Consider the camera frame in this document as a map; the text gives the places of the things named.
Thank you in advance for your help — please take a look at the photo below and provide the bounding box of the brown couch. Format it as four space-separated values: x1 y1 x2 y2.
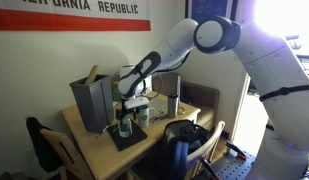
152 71 221 132

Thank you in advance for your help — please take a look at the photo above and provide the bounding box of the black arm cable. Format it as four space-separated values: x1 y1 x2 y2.
138 49 192 99

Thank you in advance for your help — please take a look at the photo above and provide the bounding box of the wooden chair with backpack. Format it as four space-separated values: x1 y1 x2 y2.
183 120 226 180

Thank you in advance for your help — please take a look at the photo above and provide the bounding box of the wooden chair with jacket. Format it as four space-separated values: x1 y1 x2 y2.
39 128 95 180

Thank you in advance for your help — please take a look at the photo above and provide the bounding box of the stainless steel tumbler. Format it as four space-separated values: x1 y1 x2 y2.
167 92 181 119

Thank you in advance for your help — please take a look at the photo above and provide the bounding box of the red handled clamp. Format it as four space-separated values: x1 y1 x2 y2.
225 140 248 161
200 158 222 180

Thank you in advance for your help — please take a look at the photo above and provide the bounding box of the black and blue backpack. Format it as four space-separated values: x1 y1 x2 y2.
162 119 213 180

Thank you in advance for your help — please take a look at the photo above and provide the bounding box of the white mug with green logo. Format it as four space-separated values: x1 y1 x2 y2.
137 104 152 129

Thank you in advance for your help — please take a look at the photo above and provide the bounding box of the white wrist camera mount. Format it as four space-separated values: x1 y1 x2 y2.
123 96 151 110

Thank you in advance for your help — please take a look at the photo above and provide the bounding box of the clear bottle with green label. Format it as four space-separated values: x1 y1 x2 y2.
118 114 133 138

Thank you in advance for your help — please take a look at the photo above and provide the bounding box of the silver laptop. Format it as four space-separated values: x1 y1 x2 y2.
147 98 168 118

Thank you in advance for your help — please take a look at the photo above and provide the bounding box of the black mat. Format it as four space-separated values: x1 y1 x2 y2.
106 120 149 152

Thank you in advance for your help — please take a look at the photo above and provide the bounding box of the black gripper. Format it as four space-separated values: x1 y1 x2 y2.
115 105 133 125

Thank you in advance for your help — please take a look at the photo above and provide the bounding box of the grey plastic bin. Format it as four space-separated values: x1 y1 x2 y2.
68 74 115 134

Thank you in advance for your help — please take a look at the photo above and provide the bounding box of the metal paper towel holder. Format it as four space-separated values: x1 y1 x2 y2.
176 75 187 116

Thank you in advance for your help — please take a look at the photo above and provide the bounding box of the green wipes canister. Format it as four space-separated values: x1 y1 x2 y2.
111 74 123 102

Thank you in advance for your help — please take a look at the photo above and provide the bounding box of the California Republic flag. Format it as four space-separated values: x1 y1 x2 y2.
0 0 152 32

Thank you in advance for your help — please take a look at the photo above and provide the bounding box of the black jacket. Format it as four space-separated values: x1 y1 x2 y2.
25 116 63 174

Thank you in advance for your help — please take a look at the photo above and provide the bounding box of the brown cardboard tube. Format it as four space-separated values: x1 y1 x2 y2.
84 64 99 86

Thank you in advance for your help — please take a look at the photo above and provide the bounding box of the framed blue poster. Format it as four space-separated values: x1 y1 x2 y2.
184 0 239 22

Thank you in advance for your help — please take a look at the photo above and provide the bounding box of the orange white paper towel pack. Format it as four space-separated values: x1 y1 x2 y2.
119 65 153 100

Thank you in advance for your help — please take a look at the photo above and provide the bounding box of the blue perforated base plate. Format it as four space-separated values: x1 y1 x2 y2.
215 151 257 180

